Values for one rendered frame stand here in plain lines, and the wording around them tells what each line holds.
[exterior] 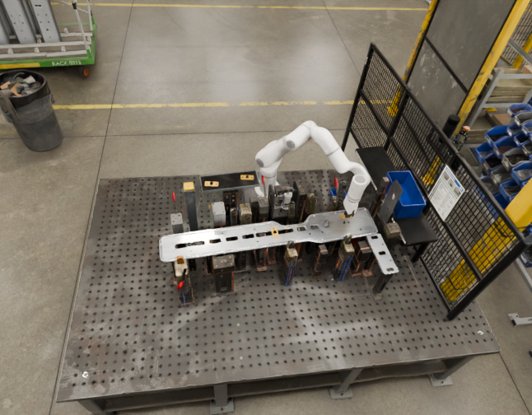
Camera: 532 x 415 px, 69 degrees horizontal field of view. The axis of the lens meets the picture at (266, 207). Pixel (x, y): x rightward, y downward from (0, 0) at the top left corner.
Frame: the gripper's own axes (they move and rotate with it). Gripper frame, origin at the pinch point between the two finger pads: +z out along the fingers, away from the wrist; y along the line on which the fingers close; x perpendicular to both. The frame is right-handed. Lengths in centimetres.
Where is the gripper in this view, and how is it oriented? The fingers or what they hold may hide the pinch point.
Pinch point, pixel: (347, 213)
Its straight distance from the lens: 252.5
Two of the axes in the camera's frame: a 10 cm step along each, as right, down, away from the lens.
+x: 9.7, -1.2, 1.9
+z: -0.7, 6.4, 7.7
